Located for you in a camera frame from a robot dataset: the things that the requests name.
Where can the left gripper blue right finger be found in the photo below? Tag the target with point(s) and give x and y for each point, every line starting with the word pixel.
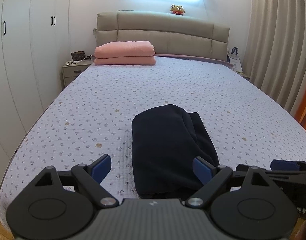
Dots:
pixel 204 170

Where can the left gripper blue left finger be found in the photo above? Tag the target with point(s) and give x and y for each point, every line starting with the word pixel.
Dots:
pixel 100 168

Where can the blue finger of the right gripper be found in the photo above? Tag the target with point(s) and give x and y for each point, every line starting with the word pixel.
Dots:
pixel 284 165

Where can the dark navy garment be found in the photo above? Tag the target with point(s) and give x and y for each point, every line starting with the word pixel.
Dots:
pixel 165 140

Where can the floral quilted bedspread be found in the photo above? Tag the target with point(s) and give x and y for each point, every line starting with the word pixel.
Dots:
pixel 93 116

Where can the beige curtain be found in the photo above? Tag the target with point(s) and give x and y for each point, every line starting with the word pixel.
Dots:
pixel 275 57

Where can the beige bedside table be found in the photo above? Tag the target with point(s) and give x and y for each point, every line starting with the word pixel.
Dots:
pixel 72 70

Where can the white shopping bag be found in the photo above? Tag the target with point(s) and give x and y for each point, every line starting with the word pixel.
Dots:
pixel 234 59

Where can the dark woven basket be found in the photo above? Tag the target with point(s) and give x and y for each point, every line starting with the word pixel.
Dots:
pixel 78 55

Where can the pink folded blanket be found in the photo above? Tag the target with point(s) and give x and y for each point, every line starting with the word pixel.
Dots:
pixel 125 53

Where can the beige upholstered headboard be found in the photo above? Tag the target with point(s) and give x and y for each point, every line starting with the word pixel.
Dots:
pixel 168 33

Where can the orange plush toy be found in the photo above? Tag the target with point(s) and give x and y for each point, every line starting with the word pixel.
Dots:
pixel 177 10

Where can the white wardrobe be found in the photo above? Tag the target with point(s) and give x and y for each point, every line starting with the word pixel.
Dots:
pixel 34 44

